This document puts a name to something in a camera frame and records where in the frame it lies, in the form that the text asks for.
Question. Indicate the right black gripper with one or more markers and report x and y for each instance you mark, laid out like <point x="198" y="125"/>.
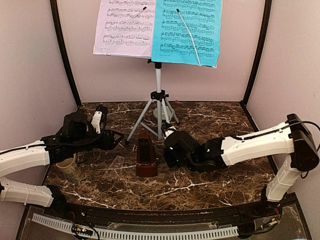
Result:
<point x="170" y="161"/>

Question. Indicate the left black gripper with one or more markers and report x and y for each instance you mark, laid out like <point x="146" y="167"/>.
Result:
<point x="107" y="143"/>

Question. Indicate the brown wooden metronome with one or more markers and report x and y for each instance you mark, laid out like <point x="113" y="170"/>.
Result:
<point x="146" y="160"/>

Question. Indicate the clear plastic metronome cover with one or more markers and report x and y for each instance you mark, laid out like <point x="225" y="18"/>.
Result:
<point x="117" y="166"/>

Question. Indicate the purple sheet music page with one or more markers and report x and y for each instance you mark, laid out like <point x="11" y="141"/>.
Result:
<point x="125" y="28"/>

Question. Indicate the blue sheet music page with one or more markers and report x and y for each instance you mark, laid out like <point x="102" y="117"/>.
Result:
<point x="187" y="32"/>

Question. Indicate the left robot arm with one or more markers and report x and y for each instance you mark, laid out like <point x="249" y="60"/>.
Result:
<point x="77" y="134"/>

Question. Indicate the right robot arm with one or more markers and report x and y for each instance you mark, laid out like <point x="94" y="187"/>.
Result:
<point x="291" y="138"/>

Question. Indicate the pale green round dish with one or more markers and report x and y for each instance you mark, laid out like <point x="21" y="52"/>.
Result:
<point x="170" y="113"/>

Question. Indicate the white perforated music stand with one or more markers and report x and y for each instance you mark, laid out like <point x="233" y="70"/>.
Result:
<point x="161" y="98"/>

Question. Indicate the cream ceramic mug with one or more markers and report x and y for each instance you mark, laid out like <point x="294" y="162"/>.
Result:
<point x="71" y="170"/>

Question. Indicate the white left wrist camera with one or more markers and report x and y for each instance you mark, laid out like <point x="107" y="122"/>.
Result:
<point x="96" y="121"/>

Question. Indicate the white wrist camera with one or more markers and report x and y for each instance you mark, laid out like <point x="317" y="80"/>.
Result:
<point x="96" y="121"/>
<point x="167" y="129"/>

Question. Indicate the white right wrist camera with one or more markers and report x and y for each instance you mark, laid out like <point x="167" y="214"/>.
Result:
<point x="167" y="129"/>

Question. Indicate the grey slotted cable duct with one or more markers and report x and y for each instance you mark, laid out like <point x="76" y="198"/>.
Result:
<point x="134" y="232"/>

